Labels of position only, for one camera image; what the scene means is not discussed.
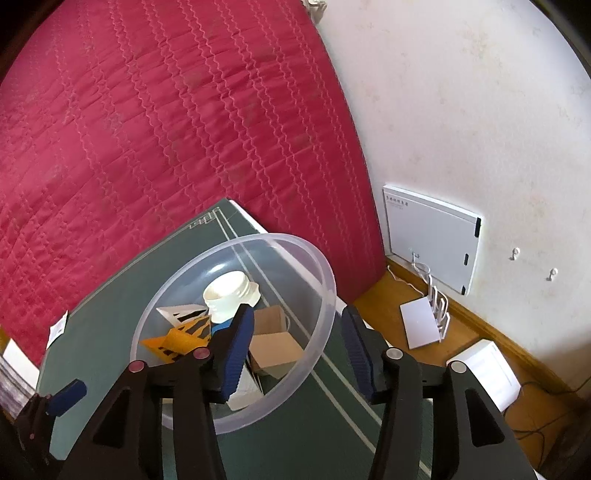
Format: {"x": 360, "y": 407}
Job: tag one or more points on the red quilted blanket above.
{"x": 161, "y": 115}

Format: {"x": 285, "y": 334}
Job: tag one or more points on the clear plastic bowl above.
{"x": 304, "y": 277}

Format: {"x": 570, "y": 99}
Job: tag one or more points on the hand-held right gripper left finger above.
{"x": 238, "y": 355}

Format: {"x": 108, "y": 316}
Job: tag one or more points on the white router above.
{"x": 420, "y": 323}

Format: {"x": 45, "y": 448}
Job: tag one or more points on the white paper slip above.
{"x": 57, "y": 330}

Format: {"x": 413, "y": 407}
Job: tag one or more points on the orange striped wedge block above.
{"x": 196, "y": 328}
{"x": 171, "y": 346}

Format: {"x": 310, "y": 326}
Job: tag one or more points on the white striped wedge block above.
{"x": 178, "y": 311}
{"x": 244, "y": 392}

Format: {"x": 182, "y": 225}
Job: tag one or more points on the long wooden block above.
{"x": 277, "y": 353}

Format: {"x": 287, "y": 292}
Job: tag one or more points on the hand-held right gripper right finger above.
{"x": 358, "y": 355}

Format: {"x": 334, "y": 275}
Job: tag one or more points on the white box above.
{"x": 489, "y": 369}

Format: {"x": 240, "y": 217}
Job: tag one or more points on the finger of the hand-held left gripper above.
{"x": 67, "y": 396}

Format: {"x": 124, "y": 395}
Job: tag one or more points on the white paper stack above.
{"x": 14, "y": 369}

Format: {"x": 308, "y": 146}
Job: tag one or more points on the white wall panel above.
{"x": 429, "y": 235}

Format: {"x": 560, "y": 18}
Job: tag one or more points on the green table mat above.
{"x": 115, "y": 295}

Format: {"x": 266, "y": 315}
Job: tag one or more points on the white round jar cap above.
{"x": 228, "y": 293}

